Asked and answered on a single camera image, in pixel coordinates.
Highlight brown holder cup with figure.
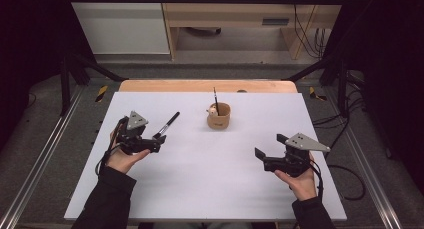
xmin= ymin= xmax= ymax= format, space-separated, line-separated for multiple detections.
xmin=206 ymin=101 xmax=232 ymax=130

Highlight person's left hand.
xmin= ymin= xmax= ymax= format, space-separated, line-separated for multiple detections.
xmin=105 ymin=130 xmax=151 ymax=175

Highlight hand-held gripper cable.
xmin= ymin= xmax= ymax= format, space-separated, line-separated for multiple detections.
xmin=309 ymin=158 xmax=325 ymax=202
xmin=94 ymin=120 xmax=123 ymax=177

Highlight hanging black cables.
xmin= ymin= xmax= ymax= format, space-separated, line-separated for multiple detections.
xmin=289 ymin=0 xmax=329 ymax=59

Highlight black floor cables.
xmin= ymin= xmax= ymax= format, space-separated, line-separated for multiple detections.
xmin=311 ymin=88 xmax=368 ymax=202

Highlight black metal stand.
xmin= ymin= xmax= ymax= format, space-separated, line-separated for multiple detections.
xmin=281 ymin=52 xmax=351 ymax=118
xmin=59 ymin=52 xmax=129 ymax=117

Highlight light wooden desk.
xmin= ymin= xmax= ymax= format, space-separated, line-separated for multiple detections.
xmin=159 ymin=0 xmax=348 ymax=61

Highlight thin black brush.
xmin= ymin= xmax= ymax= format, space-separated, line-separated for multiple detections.
xmin=213 ymin=86 xmax=221 ymax=117

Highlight person's right hand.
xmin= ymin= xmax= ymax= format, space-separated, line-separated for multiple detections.
xmin=273 ymin=153 xmax=318 ymax=202

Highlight dark curtain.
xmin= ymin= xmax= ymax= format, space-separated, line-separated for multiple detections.
xmin=0 ymin=0 xmax=98 ymax=150
xmin=319 ymin=0 xmax=424 ymax=193

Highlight black makeup brush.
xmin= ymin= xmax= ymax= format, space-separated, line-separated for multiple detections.
xmin=152 ymin=111 xmax=181 ymax=140

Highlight yellow black tape strip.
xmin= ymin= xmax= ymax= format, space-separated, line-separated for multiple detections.
xmin=95 ymin=85 xmax=109 ymax=103
xmin=308 ymin=86 xmax=328 ymax=102

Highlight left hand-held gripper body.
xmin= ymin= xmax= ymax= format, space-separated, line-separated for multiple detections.
xmin=114 ymin=110 xmax=161 ymax=156

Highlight wooden table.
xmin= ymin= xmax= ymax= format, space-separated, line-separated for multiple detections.
xmin=118 ymin=79 xmax=299 ymax=94

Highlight white cabinet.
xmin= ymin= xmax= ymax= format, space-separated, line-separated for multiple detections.
xmin=66 ymin=0 xmax=171 ymax=55

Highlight left hand-held gripper cable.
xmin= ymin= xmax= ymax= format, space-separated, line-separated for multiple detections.
xmin=94 ymin=120 xmax=123 ymax=177

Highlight aluminium floor rail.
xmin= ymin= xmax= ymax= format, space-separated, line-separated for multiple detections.
xmin=0 ymin=85 xmax=86 ymax=229
xmin=324 ymin=88 xmax=404 ymax=229

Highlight right hand-held gripper cable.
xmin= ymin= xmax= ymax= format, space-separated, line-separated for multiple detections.
xmin=309 ymin=158 xmax=325 ymax=202

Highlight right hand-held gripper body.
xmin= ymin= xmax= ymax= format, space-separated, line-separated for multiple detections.
xmin=263 ymin=132 xmax=332 ymax=178

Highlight white table board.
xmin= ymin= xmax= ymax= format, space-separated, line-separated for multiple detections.
xmin=63 ymin=91 xmax=348 ymax=222

